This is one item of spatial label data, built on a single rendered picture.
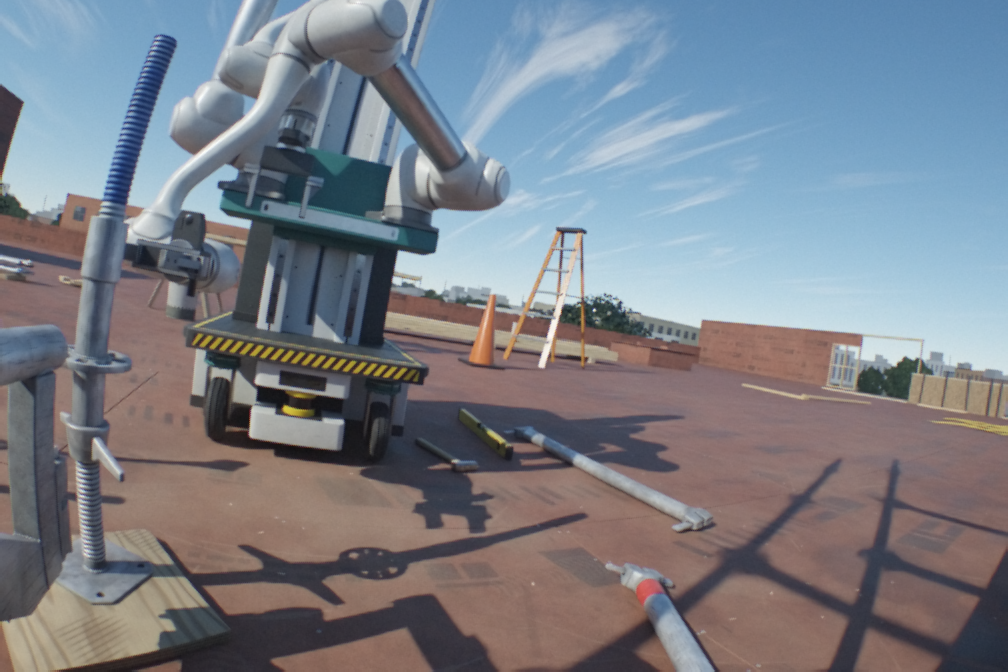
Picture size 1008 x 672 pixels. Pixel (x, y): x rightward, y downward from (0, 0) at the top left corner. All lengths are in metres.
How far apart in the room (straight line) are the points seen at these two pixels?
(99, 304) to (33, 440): 0.22
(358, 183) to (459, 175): 0.42
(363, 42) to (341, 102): 0.78
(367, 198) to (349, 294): 0.32
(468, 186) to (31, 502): 1.20
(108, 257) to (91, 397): 0.18
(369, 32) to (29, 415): 0.85
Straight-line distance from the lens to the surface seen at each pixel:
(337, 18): 1.06
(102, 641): 0.72
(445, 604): 0.89
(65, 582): 0.82
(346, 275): 1.65
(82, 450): 0.74
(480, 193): 1.37
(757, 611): 1.10
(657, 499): 1.54
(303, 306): 1.69
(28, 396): 0.55
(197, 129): 1.45
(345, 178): 1.64
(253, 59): 1.23
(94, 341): 0.70
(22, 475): 0.58
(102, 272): 0.69
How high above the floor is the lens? 0.49
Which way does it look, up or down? 3 degrees up
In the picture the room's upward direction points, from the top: 10 degrees clockwise
